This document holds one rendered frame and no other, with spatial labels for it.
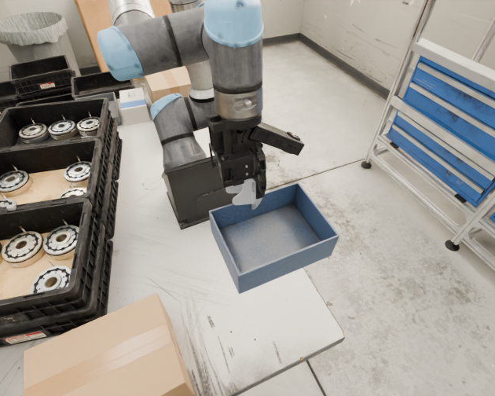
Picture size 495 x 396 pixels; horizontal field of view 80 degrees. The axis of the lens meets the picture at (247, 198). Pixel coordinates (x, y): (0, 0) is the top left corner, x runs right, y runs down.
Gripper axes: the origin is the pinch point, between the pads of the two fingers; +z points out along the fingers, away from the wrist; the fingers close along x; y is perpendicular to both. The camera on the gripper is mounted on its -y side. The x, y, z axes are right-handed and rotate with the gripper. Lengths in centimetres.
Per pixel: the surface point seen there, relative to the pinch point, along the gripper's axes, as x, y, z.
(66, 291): -8.4, 43.8, 17.9
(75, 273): -12.4, 41.7, 17.4
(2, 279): -26, 64, 26
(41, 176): -67, 57, 21
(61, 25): -297, 61, 10
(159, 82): -116, 4, 12
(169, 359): 11.2, 25.8, 27.3
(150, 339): 5.6, 29.0, 26.6
